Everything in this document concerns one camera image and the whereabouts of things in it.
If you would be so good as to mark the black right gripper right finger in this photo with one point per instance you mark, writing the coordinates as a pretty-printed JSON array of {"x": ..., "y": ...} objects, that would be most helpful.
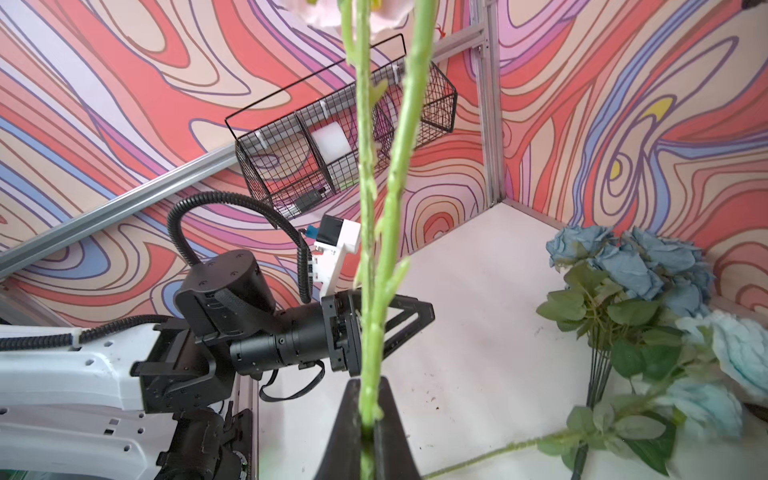
[{"x": 393, "y": 457}]

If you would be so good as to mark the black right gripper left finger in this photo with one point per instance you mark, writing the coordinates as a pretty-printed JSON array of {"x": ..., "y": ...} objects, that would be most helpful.
[{"x": 342, "y": 456}]

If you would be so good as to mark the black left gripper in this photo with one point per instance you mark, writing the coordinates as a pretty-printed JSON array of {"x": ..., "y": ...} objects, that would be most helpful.
[{"x": 329, "y": 329}]

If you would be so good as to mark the pink peony flower stem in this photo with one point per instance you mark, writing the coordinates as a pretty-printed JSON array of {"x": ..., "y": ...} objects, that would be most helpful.
[{"x": 380, "y": 269}]

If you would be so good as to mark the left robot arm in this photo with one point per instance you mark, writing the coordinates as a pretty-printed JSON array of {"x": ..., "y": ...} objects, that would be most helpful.
[{"x": 135, "y": 398}]

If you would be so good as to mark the dusty blue hydrangea stem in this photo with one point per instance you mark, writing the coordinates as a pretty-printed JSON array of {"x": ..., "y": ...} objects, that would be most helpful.
[{"x": 623, "y": 293}]

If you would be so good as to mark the peach rose spray stem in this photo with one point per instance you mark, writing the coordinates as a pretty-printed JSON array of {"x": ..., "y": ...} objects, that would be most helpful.
[{"x": 721, "y": 373}]

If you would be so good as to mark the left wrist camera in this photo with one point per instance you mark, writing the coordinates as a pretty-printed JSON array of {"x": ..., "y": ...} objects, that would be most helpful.
[{"x": 334, "y": 239}]

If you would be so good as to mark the black wire basket left wall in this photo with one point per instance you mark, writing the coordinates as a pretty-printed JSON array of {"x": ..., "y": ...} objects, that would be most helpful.
[{"x": 296, "y": 151}]

